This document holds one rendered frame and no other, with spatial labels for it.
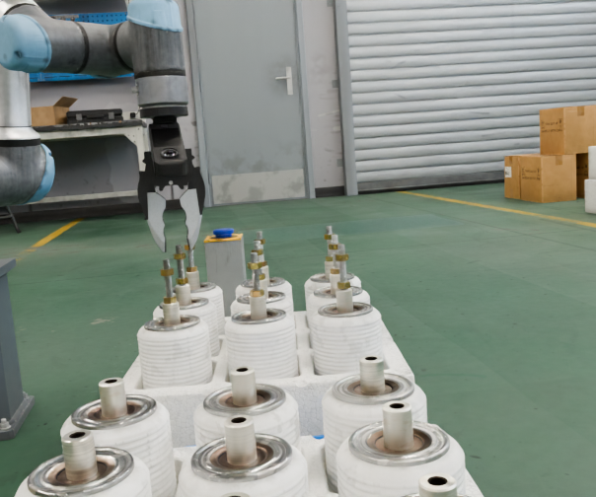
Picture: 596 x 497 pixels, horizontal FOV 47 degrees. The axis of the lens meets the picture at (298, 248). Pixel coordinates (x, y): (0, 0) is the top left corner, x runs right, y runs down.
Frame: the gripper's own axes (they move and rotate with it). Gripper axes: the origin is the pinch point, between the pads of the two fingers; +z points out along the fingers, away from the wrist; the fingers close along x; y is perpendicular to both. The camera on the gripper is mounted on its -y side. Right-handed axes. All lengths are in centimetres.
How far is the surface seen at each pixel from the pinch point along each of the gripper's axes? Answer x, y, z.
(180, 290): 0.2, -0.5, 7.2
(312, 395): -15.0, -21.6, 18.5
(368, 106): -181, 503, -42
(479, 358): -61, 30, 35
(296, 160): -113, 510, 0
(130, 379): 8.0, -10.8, 16.7
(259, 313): -9.9, -14.1, 8.8
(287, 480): -6, -59, 10
